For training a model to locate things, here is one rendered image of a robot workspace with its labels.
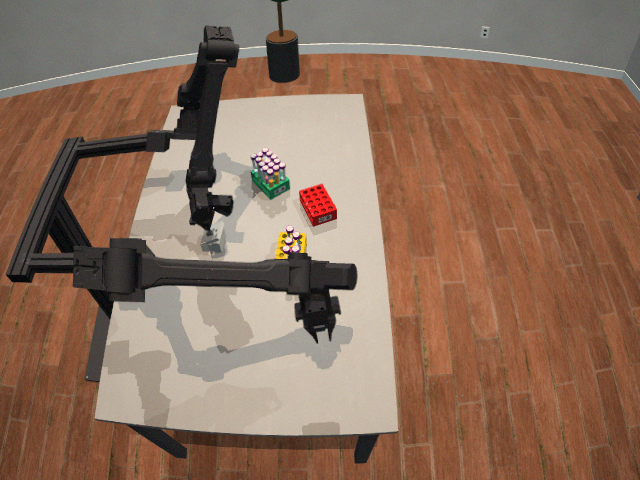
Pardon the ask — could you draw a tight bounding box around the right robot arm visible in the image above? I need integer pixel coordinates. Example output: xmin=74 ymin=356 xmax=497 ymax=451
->
xmin=73 ymin=238 xmax=357 ymax=332

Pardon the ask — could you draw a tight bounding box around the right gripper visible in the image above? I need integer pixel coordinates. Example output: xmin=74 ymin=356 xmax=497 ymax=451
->
xmin=294 ymin=288 xmax=341 ymax=344

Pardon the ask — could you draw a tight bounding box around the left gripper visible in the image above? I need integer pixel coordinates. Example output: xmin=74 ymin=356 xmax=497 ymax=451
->
xmin=189 ymin=210 xmax=215 ymax=231

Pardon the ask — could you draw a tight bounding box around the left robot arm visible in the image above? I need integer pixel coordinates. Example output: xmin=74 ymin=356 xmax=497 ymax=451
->
xmin=174 ymin=25 xmax=239 ymax=223

